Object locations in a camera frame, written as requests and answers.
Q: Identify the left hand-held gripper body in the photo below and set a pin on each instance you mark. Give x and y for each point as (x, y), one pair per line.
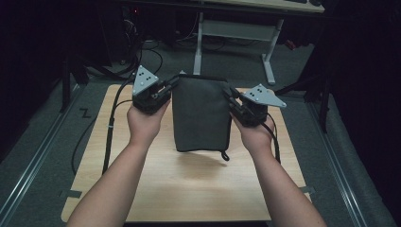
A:
(146, 99)

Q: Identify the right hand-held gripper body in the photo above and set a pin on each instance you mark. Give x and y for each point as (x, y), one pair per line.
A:
(255, 110)

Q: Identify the grey fabric pouch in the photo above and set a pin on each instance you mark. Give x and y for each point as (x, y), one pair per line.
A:
(201, 116)

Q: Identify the person's left hand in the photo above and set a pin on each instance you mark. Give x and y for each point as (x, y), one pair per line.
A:
(143, 126)

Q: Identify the person's right hand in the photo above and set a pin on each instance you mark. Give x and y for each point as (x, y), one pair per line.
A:
(257, 138)

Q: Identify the white paper scrap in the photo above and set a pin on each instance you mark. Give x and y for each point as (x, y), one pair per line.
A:
(182, 72)

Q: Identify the white-framed desk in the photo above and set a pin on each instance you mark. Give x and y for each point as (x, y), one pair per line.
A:
(235, 30)

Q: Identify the black metal stand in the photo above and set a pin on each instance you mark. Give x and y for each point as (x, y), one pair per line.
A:
(318, 94)
(67, 82)

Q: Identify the small red object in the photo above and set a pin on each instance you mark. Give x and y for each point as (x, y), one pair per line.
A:
(290, 44)

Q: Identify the grey tape strip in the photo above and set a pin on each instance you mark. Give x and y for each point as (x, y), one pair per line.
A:
(307, 189)
(71, 194)

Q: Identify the metal floor rail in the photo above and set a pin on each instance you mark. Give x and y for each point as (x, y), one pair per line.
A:
(31, 164)
(340, 170)

